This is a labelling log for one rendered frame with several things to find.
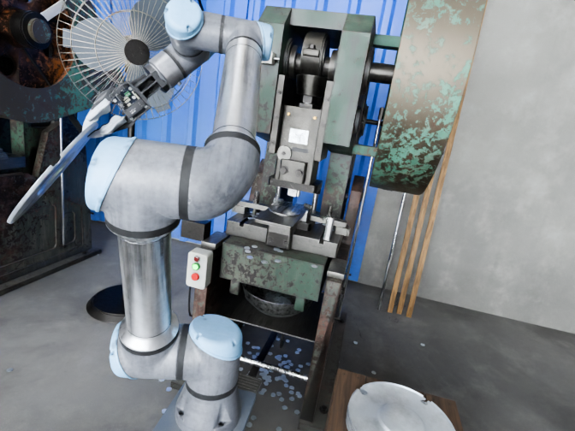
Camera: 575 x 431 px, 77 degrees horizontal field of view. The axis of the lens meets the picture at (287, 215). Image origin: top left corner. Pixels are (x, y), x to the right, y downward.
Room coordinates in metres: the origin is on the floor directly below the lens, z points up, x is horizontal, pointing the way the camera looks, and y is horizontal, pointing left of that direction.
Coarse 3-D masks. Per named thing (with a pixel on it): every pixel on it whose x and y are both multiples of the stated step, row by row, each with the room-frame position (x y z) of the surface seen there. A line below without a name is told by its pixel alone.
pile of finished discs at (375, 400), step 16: (368, 384) 0.95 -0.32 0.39; (384, 384) 0.96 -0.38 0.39; (352, 400) 0.87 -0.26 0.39; (368, 400) 0.88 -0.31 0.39; (384, 400) 0.89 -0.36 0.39; (400, 400) 0.90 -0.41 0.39; (416, 400) 0.91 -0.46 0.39; (352, 416) 0.81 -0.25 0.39; (368, 416) 0.82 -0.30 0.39; (384, 416) 0.82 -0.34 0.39; (400, 416) 0.83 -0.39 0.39; (416, 416) 0.84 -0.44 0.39; (432, 416) 0.86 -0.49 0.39
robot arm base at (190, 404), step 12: (180, 396) 0.68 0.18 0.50; (192, 396) 0.64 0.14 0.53; (204, 396) 0.64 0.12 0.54; (216, 396) 0.64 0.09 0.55; (228, 396) 0.66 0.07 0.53; (180, 408) 0.66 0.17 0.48; (192, 408) 0.64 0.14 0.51; (204, 408) 0.63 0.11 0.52; (216, 408) 0.64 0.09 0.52; (228, 408) 0.65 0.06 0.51; (240, 408) 0.69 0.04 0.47; (180, 420) 0.64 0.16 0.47; (192, 420) 0.63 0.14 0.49; (204, 420) 0.63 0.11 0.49; (216, 420) 0.63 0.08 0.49; (228, 420) 0.65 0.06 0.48
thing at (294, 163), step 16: (288, 112) 1.41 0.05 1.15; (304, 112) 1.40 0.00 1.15; (320, 112) 1.38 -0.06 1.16; (288, 128) 1.40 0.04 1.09; (304, 128) 1.39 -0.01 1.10; (288, 144) 1.40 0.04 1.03; (304, 144) 1.39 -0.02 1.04; (288, 160) 1.37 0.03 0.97; (304, 160) 1.39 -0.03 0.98; (288, 176) 1.37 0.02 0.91; (304, 176) 1.36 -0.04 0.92
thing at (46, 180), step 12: (84, 132) 0.77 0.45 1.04; (72, 144) 0.73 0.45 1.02; (84, 144) 0.90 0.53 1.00; (72, 156) 0.87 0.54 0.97; (48, 168) 0.68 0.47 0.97; (60, 168) 0.86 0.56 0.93; (48, 180) 0.84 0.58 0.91; (36, 192) 0.73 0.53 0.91; (24, 204) 0.69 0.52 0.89; (12, 216) 0.68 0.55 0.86
